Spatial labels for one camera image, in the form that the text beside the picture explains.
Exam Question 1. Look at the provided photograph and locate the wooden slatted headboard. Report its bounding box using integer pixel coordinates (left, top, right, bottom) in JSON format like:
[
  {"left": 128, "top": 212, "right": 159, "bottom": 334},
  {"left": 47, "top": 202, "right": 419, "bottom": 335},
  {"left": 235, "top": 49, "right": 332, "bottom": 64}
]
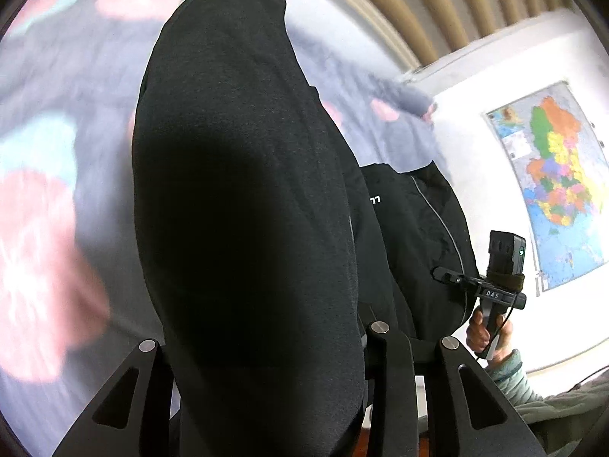
[{"left": 278, "top": 0, "right": 574, "bottom": 77}]

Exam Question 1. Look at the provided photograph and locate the grey floral blanket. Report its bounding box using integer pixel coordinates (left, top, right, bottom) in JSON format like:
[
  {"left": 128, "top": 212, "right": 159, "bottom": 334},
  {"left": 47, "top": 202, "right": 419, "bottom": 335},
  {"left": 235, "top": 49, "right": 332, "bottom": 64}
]
[{"left": 0, "top": 0, "right": 439, "bottom": 457}]

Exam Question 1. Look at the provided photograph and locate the person's right forearm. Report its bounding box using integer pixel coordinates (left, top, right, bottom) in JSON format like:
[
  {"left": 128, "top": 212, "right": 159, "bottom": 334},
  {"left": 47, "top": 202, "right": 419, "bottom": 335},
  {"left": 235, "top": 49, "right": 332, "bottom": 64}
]
[{"left": 486, "top": 349, "right": 544, "bottom": 407}]

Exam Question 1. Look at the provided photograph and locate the person's grey-green clothing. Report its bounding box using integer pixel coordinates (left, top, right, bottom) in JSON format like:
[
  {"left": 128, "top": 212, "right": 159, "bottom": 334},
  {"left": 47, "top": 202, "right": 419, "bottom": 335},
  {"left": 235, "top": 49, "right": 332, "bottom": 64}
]
[{"left": 516, "top": 375, "right": 609, "bottom": 457}]

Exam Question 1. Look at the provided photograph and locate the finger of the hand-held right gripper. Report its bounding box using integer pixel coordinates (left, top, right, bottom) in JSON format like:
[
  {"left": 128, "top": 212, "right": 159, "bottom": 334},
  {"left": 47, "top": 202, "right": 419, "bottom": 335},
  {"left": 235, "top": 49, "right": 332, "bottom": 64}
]
[{"left": 431, "top": 266, "right": 479, "bottom": 291}]

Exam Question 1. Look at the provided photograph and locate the black hooded jacket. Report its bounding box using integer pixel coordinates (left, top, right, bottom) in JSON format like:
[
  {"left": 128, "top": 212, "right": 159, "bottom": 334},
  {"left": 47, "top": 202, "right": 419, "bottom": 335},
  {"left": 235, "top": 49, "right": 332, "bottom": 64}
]
[{"left": 131, "top": 0, "right": 479, "bottom": 457}]

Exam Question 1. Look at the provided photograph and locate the colourful wall map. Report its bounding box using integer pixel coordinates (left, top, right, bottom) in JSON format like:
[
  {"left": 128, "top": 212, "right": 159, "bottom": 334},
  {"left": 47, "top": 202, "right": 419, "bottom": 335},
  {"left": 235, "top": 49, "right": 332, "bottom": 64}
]
[{"left": 484, "top": 80, "right": 609, "bottom": 297}]

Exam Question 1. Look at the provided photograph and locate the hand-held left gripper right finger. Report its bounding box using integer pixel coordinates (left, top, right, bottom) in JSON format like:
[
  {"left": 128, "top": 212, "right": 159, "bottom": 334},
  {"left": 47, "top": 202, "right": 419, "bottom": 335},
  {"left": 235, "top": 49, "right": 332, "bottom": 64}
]
[{"left": 362, "top": 321, "right": 546, "bottom": 457}]

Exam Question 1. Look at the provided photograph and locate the person's right hand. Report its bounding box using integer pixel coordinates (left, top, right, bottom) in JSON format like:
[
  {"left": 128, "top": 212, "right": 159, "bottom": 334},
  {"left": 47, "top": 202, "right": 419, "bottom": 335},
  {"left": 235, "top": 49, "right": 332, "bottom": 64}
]
[{"left": 465, "top": 308, "right": 515, "bottom": 368}]

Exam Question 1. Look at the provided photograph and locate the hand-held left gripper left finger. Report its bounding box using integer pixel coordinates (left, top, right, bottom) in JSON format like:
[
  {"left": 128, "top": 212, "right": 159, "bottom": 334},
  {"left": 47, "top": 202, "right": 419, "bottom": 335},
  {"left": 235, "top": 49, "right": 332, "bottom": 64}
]
[{"left": 51, "top": 339, "right": 182, "bottom": 457}]

